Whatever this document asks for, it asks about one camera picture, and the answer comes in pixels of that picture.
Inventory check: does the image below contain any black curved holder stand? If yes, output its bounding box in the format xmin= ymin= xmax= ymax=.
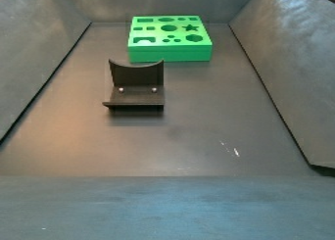
xmin=101 ymin=61 xmax=165 ymax=109

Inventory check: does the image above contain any green shape sorter box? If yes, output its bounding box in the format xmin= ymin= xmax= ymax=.
xmin=127 ymin=16 xmax=212 ymax=63

